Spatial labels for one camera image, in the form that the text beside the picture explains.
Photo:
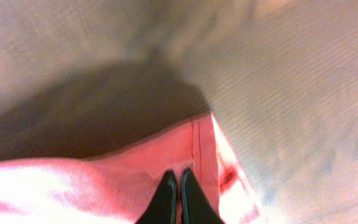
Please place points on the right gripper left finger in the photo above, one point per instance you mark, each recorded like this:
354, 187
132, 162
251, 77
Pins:
162, 208

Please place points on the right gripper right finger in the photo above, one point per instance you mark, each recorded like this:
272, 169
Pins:
195, 206

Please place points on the red printed t-shirt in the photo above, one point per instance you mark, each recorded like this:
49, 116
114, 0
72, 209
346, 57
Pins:
118, 188

